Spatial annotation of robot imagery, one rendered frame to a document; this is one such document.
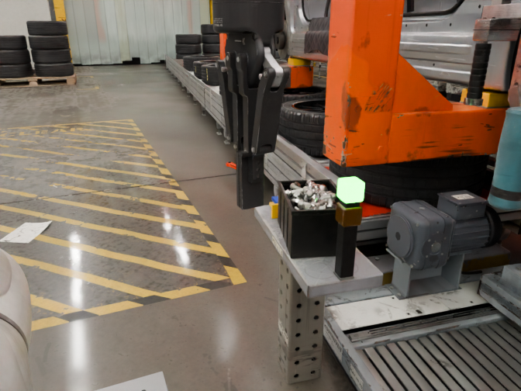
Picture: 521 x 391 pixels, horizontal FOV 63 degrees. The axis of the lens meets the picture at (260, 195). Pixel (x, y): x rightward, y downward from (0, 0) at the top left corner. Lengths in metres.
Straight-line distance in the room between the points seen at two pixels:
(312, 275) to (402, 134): 0.69
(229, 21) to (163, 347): 1.15
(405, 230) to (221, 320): 0.68
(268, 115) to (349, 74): 0.88
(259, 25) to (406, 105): 1.05
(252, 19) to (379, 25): 0.92
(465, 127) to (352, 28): 0.53
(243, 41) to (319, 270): 0.57
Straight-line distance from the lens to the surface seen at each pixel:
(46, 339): 1.59
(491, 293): 1.60
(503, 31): 1.21
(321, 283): 0.88
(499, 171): 1.28
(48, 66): 8.84
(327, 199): 0.97
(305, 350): 1.24
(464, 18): 1.79
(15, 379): 0.51
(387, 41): 1.36
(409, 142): 1.46
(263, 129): 0.45
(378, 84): 1.36
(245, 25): 0.45
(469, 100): 1.20
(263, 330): 1.47
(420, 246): 1.36
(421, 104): 1.48
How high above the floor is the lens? 0.92
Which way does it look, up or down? 21 degrees down
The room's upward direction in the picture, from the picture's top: straight up
